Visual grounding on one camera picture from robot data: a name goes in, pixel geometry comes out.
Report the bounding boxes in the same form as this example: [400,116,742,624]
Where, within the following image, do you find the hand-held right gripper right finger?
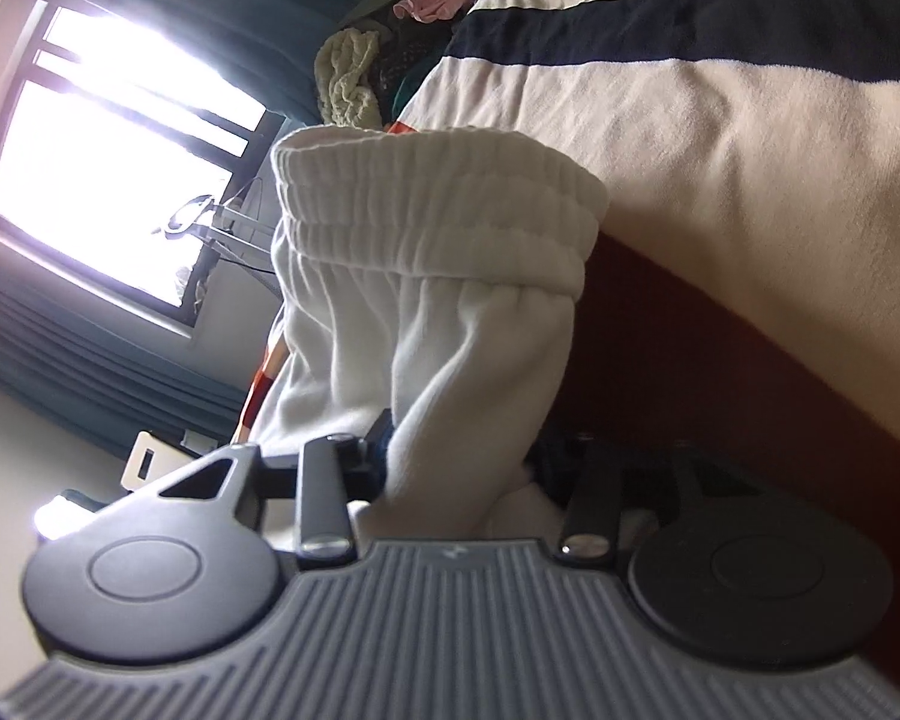
[536,431,721,560]

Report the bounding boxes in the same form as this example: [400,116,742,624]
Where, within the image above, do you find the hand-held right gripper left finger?
[157,411,395,569]

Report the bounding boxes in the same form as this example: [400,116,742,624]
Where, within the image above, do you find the white pants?
[251,126,657,541]

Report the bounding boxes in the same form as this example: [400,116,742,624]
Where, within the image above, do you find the dark clothes pile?
[345,0,466,121]

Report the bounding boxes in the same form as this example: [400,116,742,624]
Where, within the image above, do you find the white chair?
[116,429,218,496]

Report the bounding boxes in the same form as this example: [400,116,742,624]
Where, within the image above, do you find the blue curtain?
[0,270,252,458]
[15,0,398,125]

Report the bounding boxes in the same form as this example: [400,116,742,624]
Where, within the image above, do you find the garment steamer stand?
[150,176,282,293]

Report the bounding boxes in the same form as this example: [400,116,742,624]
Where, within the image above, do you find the striped blanket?
[229,0,900,698]

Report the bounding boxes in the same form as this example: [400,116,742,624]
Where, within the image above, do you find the yellow-green knit garment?
[313,26,387,132]

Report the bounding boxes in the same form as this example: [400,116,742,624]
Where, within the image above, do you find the window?
[0,0,271,331]

